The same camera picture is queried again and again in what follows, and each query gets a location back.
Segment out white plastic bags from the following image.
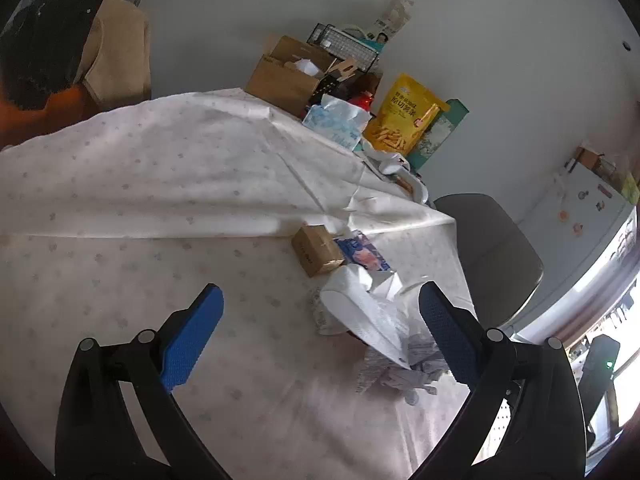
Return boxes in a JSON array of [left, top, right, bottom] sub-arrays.
[[310, 263, 426, 366]]

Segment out white refrigerator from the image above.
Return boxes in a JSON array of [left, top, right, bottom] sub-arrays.
[[515, 166, 638, 341]]

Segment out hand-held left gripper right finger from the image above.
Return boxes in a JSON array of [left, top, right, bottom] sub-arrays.
[[407, 281, 587, 480]]

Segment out large open cardboard box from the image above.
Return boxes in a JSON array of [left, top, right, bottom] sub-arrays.
[[244, 35, 341, 118]]

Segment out grey chair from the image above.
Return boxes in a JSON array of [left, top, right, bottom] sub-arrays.
[[432, 193, 545, 331]]

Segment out small brown cardboard box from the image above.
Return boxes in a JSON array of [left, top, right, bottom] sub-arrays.
[[291, 225, 346, 278]]

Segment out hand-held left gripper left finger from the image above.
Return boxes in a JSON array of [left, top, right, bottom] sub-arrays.
[[54, 283, 233, 480]]

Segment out white paper bag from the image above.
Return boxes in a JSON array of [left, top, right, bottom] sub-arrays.
[[370, 0, 415, 43]]

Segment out blue snack packet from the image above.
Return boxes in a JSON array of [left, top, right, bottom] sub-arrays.
[[334, 230, 391, 273]]

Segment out yellow snack bag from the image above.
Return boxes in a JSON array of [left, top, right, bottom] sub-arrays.
[[362, 73, 451, 157]]

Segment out beige chair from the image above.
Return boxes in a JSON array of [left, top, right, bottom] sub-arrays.
[[82, 0, 152, 106]]

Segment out orange cloth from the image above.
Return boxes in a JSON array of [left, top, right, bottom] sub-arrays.
[[0, 85, 96, 147]]

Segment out white floral tablecloth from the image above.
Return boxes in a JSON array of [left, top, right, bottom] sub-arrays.
[[0, 87, 481, 480]]

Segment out white game controller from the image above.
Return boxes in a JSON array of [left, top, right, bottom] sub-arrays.
[[362, 140, 431, 206]]

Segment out tall green box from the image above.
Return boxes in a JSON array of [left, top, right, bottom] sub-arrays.
[[410, 98, 471, 171]]

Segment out printed wrappers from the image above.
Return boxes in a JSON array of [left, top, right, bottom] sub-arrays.
[[357, 332, 451, 406]]

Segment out light blue tissue box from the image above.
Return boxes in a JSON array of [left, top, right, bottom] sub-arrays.
[[301, 94, 372, 153]]

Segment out dark utensil holder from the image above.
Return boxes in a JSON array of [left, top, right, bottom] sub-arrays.
[[315, 72, 381, 106]]

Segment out black wire basket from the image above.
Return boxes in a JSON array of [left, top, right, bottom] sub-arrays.
[[306, 23, 378, 73]]

